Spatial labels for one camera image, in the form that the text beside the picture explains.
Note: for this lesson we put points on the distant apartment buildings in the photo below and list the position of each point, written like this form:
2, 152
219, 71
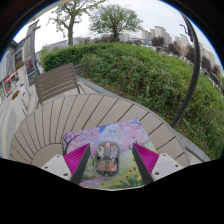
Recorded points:
160, 33

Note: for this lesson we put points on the thin-leaved tree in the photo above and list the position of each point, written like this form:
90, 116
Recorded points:
70, 28

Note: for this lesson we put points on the round leafy green tree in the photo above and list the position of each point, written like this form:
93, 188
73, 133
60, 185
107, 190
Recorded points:
115, 20

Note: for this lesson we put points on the tall grey sign pillar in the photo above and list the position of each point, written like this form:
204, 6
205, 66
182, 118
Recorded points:
30, 50

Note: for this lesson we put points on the floral landscape print mouse pad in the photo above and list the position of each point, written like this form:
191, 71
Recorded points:
123, 133

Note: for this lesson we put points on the white planter with flowers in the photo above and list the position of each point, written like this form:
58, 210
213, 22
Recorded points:
19, 101

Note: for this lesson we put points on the grey storefront building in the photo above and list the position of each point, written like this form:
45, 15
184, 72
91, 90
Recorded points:
11, 66

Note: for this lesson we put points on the brown slatted outdoor chair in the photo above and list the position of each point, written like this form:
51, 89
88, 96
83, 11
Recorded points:
56, 81

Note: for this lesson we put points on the transparent grey computer mouse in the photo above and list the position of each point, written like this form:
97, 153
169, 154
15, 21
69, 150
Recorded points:
107, 159

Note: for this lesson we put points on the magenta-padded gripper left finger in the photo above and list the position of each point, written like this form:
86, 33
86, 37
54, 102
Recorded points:
61, 166

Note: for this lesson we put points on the green hedge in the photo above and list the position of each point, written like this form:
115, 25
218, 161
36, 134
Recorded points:
133, 73

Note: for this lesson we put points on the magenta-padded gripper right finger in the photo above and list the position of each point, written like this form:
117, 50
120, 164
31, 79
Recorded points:
161, 166

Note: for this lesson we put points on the dark curved parasol pole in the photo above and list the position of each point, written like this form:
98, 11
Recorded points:
195, 73

